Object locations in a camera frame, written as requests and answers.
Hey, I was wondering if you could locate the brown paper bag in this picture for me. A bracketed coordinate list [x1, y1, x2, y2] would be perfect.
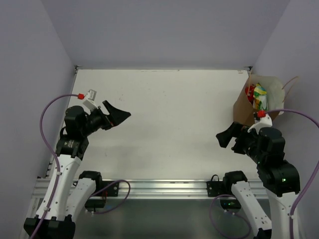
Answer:
[233, 74, 299, 126]

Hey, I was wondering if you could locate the green snack packet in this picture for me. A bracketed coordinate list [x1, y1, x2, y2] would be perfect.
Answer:
[253, 84, 268, 111]

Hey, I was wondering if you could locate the large red snack packet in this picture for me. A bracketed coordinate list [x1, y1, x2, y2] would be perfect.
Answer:
[245, 84, 256, 104]

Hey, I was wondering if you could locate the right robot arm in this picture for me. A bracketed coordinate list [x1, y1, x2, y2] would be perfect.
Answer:
[216, 121, 301, 239]

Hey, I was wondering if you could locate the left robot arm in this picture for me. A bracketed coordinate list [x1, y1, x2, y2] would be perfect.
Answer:
[23, 100, 131, 239]

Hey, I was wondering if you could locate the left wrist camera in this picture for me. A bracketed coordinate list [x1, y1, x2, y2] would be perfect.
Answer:
[83, 89, 98, 111]

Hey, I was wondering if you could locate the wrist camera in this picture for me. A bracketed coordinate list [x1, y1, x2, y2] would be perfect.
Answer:
[83, 89, 98, 111]
[247, 114, 273, 134]

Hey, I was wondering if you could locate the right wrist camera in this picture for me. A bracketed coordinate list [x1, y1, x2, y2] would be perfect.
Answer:
[247, 114, 273, 134]

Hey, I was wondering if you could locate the right black base bracket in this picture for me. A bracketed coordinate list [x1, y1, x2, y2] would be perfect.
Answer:
[206, 174, 241, 212]

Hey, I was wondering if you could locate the black base bracket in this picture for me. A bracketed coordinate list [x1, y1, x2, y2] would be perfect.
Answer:
[206, 174, 241, 212]
[85, 182, 120, 212]

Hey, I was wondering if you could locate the left black base bracket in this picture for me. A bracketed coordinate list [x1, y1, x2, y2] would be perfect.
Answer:
[85, 182, 120, 212]

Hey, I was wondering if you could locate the aluminium rail frame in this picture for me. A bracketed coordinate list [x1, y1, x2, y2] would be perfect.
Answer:
[23, 66, 300, 239]

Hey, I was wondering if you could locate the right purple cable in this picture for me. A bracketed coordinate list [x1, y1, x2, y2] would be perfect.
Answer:
[257, 109, 319, 239]

